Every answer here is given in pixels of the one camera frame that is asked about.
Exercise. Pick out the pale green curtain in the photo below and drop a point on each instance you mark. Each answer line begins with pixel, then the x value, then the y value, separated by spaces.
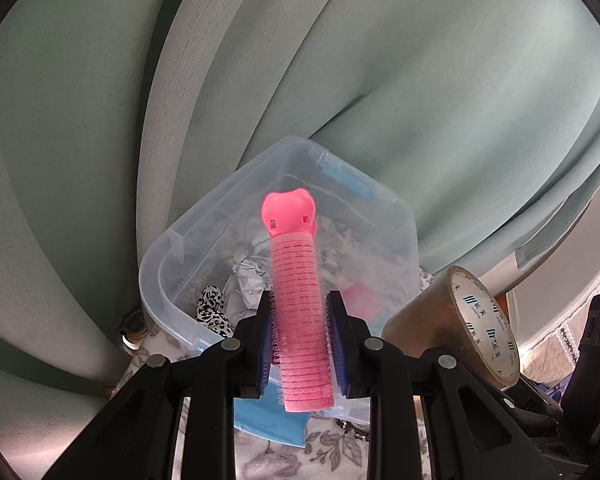
pixel 430 85

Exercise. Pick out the clear plastic storage container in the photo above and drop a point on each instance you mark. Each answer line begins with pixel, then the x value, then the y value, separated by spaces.
pixel 220 220

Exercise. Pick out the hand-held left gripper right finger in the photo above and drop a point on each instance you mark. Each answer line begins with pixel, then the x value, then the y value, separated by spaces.
pixel 337 350

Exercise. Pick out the light blue packet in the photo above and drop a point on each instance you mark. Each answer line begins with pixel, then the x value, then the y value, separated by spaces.
pixel 265 420

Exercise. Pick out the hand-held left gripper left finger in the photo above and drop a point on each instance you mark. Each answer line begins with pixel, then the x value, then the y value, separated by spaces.
pixel 265 355

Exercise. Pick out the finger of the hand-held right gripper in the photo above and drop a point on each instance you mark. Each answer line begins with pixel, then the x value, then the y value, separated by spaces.
pixel 550 391

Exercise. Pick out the brown packing tape roll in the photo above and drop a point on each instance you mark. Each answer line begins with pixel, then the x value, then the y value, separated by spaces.
pixel 430 315

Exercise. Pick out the crumpled grey paper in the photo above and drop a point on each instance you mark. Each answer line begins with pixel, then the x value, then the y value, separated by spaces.
pixel 250 280

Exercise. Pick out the pink hair roller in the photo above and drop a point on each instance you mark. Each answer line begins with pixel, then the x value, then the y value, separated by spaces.
pixel 297 310

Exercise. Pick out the grey floral blanket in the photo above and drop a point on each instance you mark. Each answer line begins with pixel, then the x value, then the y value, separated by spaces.
pixel 330 452

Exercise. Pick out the black and white patterned scrunchie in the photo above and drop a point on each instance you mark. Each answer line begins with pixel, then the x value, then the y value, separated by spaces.
pixel 212 310

